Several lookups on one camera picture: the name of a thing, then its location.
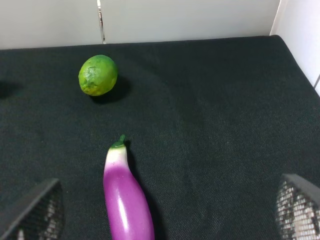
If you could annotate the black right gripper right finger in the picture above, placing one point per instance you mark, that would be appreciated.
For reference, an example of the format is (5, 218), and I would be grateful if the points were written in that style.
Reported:
(297, 209)

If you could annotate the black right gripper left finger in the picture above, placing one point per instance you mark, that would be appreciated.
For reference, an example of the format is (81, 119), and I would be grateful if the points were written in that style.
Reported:
(38, 215)

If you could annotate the purple eggplant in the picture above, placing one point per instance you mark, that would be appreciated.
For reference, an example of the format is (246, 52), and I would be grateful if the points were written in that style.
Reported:
(127, 208)

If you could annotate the black fabric mat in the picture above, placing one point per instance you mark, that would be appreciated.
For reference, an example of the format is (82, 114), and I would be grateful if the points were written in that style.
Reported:
(210, 128)

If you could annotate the green lime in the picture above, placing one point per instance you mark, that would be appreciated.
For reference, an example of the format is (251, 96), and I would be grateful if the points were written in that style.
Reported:
(98, 75)

